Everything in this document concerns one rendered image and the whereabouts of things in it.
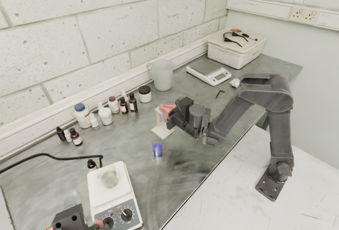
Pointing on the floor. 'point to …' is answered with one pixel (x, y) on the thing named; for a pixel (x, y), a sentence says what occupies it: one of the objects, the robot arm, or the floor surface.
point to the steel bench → (132, 153)
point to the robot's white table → (332, 188)
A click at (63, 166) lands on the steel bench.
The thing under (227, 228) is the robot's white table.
